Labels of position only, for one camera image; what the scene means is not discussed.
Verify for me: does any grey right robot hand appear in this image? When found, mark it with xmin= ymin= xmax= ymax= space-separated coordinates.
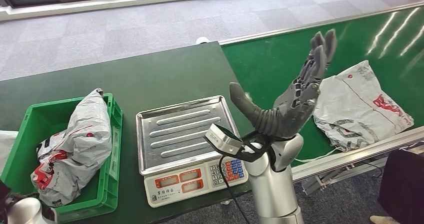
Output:
xmin=229 ymin=29 xmax=338 ymax=139

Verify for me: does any grey parcel bag red print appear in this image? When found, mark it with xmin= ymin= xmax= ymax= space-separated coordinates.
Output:
xmin=312 ymin=60 xmax=415 ymax=153

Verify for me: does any grey parcel bag black print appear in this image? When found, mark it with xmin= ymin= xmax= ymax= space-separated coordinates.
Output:
xmin=30 ymin=88 xmax=113 ymax=207

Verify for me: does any green conveyor belt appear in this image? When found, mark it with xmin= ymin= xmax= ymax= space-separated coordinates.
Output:
xmin=218 ymin=2 xmax=424 ymax=196

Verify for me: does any thin white plastic strip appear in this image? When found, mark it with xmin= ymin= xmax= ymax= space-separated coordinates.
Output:
xmin=293 ymin=147 xmax=342 ymax=163

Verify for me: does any white scale with steel tray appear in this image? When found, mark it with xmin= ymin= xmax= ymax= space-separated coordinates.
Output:
xmin=135 ymin=95 xmax=249 ymax=208

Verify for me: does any person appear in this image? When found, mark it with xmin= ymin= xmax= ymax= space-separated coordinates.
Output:
xmin=369 ymin=149 xmax=424 ymax=224

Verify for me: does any dark green table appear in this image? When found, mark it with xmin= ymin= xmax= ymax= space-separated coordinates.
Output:
xmin=0 ymin=41 xmax=289 ymax=224

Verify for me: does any green plastic crate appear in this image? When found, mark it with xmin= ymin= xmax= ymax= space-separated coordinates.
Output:
xmin=0 ymin=93 xmax=123 ymax=223

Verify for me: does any white plastic bag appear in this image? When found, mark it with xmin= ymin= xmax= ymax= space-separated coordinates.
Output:
xmin=0 ymin=130 xmax=19 ymax=173

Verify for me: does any black right camera cable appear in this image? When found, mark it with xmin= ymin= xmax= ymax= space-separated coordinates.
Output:
xmin=218 ymin=154 xmax=249 ymax=224

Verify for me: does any black floor cable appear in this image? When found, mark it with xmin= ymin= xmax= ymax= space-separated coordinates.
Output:
xmin=362 ymin=162 xmax=384 ymax=179

